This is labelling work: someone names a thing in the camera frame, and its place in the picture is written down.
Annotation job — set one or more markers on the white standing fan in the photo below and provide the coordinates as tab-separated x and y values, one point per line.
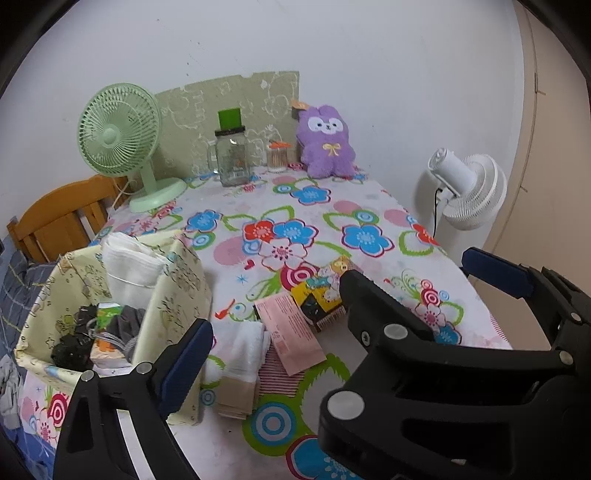
475	189

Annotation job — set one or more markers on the purple plush bunny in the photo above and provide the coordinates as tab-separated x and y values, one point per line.
325	147

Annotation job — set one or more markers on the blue checked bed sheet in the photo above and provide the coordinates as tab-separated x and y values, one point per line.
27	461

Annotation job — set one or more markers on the floral tablecloth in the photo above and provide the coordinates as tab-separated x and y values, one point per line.
323	217

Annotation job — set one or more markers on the crumpled white cloth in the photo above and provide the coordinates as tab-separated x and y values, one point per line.
8	383

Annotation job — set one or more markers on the green and orange packet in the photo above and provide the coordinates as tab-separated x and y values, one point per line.
107	314

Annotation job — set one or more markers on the pink packet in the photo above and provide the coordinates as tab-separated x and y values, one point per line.
288	332

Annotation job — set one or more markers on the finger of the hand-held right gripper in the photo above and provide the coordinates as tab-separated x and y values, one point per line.
496	272
369	304

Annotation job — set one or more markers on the grey plaid pillow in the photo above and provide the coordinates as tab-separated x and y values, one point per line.
27	286

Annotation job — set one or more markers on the yellow fabric storage box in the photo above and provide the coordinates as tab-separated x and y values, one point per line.
184	286

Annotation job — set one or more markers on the green patterned board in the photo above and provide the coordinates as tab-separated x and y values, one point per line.
198	106

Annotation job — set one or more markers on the green desk fan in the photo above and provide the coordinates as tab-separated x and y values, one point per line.
117	134

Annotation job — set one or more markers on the cotton swab container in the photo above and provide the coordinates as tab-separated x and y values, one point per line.
277	159

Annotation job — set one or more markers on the red striped cloth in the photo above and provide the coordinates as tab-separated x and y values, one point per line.
277	381

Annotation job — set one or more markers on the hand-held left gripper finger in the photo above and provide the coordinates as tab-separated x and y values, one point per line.
184	369

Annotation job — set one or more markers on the glass jar with green lid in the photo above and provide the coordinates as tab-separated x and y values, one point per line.
233	157

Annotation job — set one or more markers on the yellow cartoon packet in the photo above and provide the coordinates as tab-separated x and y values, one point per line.
318	300

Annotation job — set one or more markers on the white and beige towel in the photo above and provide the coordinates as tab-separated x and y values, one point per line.
240	355

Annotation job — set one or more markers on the wooden headboard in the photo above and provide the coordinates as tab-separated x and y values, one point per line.
60	212

